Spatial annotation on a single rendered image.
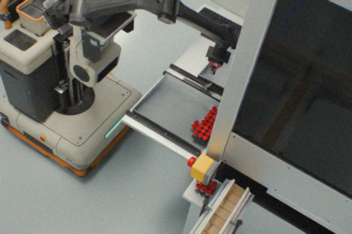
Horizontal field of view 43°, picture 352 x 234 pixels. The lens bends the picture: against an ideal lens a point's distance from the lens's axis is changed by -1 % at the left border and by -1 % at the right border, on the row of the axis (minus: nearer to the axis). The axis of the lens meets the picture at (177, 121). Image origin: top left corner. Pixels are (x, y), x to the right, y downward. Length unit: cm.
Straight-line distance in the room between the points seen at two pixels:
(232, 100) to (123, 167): 149
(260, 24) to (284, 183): 62
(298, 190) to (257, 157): 18
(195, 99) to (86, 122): 86
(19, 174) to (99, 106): 63
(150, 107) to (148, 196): 88
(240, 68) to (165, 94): 75
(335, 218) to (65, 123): 161
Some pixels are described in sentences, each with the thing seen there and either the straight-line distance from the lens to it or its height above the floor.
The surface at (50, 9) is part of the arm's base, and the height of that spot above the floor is 121.
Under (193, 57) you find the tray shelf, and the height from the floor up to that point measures 88.
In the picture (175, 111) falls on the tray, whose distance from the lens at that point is 193.
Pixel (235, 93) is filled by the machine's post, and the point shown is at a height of 139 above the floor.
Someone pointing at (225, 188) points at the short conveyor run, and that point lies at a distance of 170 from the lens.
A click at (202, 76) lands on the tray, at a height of 91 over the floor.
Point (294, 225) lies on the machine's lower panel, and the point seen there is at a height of 88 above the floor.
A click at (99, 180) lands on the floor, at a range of 274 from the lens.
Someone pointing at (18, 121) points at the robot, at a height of 25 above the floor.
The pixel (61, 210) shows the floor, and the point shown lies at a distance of 267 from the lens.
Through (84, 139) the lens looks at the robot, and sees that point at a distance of 256.
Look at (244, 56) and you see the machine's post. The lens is 126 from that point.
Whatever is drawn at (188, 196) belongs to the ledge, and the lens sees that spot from 172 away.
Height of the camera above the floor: 240
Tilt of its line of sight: 53 degrees down
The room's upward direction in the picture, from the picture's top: 10 degrees clockwise
